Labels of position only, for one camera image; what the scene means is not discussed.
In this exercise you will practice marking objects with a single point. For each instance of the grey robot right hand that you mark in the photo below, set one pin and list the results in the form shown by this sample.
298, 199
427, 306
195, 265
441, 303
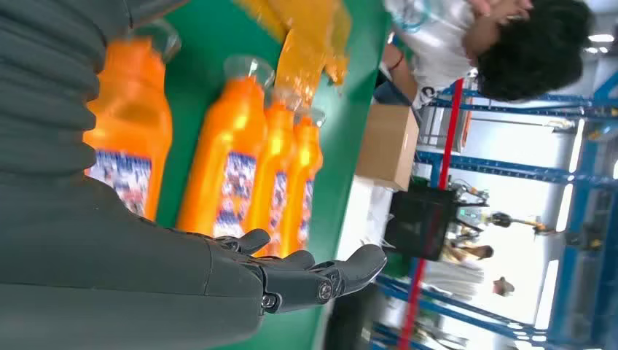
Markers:
120, 270

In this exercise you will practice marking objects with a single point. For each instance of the person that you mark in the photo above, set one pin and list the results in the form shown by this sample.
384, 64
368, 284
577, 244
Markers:
471, 252
503, 287
434, 43

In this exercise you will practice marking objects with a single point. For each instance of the red pole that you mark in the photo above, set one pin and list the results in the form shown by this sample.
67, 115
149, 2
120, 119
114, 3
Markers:
450, 135

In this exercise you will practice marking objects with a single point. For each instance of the blue steel rack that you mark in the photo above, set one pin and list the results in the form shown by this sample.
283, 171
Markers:
512, 170

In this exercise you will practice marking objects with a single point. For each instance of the brown cardboard box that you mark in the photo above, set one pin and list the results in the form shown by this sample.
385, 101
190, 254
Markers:
386, 145

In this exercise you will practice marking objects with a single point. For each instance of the yellow taped plastic sheet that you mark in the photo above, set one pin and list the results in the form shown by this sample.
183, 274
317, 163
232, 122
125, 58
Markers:
309, 38

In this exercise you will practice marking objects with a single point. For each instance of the black case yellow label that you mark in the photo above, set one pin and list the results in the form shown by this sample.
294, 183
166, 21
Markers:
420, 222

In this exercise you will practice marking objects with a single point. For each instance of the green table mat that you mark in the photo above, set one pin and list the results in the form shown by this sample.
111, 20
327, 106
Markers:
203, 48

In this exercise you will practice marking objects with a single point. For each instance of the white table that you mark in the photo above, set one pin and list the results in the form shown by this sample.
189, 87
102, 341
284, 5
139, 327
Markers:
362, 212

